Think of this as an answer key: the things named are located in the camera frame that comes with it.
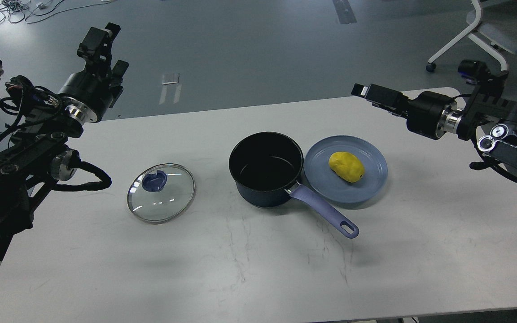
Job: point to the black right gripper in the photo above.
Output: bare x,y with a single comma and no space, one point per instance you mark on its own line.
424,114

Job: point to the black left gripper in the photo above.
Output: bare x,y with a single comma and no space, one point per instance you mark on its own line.
87,96

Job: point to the glass pot lid blue knob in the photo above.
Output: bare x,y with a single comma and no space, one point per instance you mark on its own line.
161,193

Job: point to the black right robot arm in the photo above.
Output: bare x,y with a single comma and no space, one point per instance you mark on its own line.
488,121

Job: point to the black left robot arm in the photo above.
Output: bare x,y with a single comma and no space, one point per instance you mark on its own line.
34,157

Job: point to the blue round plate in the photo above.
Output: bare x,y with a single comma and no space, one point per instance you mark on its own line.
324,181

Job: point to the dark blue saucepan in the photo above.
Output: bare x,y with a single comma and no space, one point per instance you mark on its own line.
266,168

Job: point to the white office chair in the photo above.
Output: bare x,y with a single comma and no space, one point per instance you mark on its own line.
492,27

